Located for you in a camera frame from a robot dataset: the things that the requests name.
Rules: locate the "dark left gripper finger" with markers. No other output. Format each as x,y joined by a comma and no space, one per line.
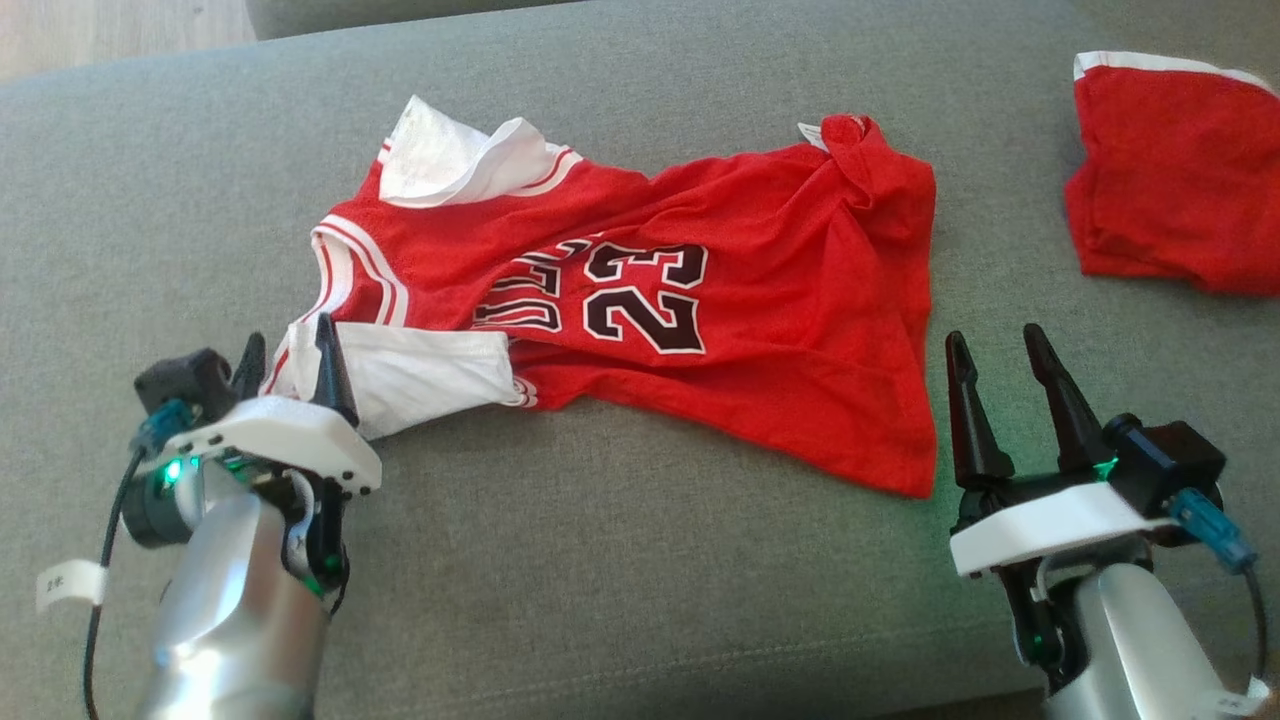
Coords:
332,380
250,370

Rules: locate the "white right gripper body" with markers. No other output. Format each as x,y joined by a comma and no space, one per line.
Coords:
1050,525

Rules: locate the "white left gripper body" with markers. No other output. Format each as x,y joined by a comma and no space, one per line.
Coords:
280,440

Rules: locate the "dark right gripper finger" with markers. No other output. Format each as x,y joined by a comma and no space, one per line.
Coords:
972,420
1065,410

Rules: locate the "red basketball jersey number 23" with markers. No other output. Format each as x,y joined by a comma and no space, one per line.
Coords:
780,380

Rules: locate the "red shorts white trim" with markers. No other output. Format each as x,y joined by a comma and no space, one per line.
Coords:
1170,180

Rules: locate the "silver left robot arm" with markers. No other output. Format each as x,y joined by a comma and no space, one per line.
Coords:
230,620

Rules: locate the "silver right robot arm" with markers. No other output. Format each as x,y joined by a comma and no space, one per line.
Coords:
1140,650

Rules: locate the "white paper tag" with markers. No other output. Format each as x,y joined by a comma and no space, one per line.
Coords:
1235,700
70,585

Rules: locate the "grey sofa back cushion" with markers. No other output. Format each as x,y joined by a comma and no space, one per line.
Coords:
350,15

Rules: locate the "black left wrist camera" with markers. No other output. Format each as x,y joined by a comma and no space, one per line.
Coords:
185,382

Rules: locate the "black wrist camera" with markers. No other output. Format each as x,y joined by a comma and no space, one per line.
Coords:
1165,470
185,382

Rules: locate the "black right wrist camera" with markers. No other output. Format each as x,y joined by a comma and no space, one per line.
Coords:
1165,470

